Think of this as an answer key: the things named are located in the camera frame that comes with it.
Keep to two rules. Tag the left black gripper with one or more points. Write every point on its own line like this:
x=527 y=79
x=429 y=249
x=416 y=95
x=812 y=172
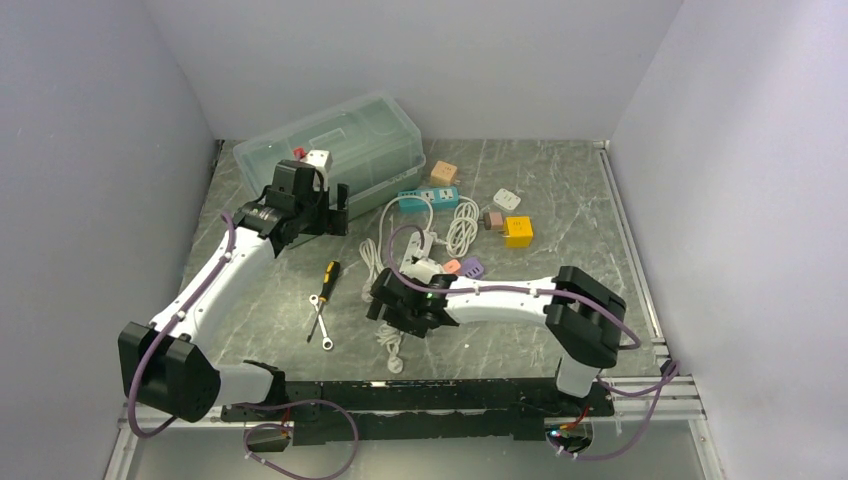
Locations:
x=324 y=216

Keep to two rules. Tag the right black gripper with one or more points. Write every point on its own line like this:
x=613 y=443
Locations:
x=384 y=299

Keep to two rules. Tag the white power strip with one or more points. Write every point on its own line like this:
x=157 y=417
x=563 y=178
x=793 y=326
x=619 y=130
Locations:
x=418 y=248

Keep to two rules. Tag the purple power strip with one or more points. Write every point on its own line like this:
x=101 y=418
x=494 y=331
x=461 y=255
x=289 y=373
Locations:
x=471 y=267

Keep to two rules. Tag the teal power strip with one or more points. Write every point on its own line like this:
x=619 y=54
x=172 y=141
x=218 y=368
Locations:
x=413 y=201

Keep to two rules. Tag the beige cube plug adapter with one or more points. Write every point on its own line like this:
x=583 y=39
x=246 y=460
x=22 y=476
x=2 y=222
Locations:
x=443 y=174

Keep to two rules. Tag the small pink plug adapter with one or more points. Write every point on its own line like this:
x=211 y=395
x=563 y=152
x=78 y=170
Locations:
x=493 y=221

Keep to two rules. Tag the yellow cube socket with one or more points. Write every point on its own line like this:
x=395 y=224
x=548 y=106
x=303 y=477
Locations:
x=518 y=232

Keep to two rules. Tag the white plug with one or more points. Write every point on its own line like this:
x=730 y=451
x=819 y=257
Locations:
x=506 y=200

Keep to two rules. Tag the white cube socket red print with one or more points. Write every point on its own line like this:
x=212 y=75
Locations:
x=424 y=271

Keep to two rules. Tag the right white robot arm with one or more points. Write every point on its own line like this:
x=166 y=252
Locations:
x=584 y=316

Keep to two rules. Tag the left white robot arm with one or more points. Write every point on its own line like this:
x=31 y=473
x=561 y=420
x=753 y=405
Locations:
x=163 y=361

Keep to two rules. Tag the yellow black screwdriver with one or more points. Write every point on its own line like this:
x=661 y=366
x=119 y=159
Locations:
x=330 y=280

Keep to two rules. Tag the clear plastic storage box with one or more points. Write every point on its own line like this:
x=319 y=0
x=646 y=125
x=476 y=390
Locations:
x=375 y=148

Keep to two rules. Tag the silver combination wrench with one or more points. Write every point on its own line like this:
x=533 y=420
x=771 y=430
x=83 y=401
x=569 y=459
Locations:
x=319 y=324

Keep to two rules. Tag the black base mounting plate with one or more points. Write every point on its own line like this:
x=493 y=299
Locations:
x=519 y=408

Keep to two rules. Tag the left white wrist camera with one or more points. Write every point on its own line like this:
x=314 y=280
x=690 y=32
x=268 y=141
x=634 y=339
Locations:
x=321 y=160

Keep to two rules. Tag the aluminium frame rail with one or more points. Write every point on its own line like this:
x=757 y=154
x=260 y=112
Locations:
x=670 y=396

